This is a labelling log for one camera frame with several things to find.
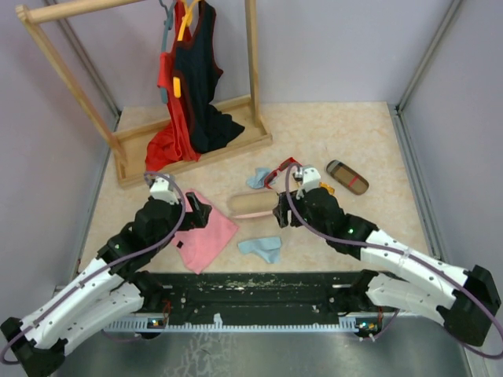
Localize pink shirt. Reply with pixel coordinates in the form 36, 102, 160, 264
171, 191, 239, 274

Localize light blue cleaning cloth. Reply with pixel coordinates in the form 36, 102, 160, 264
237, 236, 282, 264

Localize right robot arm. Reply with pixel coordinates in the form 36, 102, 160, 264
273, 188, 501, 347

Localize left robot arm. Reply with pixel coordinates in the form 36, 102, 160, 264
1, 192, 213, 376

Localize orange sunglasses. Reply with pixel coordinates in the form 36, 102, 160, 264
320, 182, 335, 195

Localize red sunglasses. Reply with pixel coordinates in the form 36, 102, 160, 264
263, 157, 300, 189

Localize small blue cloth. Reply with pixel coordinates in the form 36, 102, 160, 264
246, 167, 272, 189

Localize brown glasses case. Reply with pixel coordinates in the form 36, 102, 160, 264
325, 159, 369, 196

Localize red tank top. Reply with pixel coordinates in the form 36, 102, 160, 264
145, 0, 201, 177

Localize wooden clothes rack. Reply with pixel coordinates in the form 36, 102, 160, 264
16, 1, 273, 188

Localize black tank top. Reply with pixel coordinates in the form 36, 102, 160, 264
173, 1, 245, 154

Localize yellow hanger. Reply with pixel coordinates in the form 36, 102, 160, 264
172, 0, 200, 98

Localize grey-blue hanger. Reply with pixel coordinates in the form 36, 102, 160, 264
157, 0, 176, 104

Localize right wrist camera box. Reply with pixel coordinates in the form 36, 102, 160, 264
292, 165, 321, 199

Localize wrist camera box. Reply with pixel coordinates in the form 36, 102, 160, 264
292, 165, 321, 199
145, 174, 179, 205

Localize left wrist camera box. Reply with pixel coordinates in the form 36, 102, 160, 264
145, 174, 179, 205

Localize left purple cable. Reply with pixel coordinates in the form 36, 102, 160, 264
0, 170, 185, 364

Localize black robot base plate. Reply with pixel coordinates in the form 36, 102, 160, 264
139, 272, 378, 327

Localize white cable duct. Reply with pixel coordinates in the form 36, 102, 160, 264
105, 313, 377, 334

